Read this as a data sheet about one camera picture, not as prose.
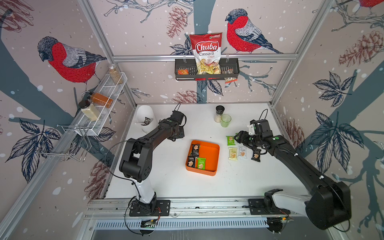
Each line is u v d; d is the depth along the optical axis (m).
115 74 0.85
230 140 0.97
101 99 0.72
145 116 1.04
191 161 0.86
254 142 0.68
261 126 0.63
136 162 0.47
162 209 0.73
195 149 0.92
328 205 0.39
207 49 0.81
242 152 0.92
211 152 0.93
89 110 0.65
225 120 1.07
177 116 0.78
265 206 0.70
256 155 0.91
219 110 1.02
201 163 0.88
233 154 0.92
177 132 0.80
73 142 0.66
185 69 0.94
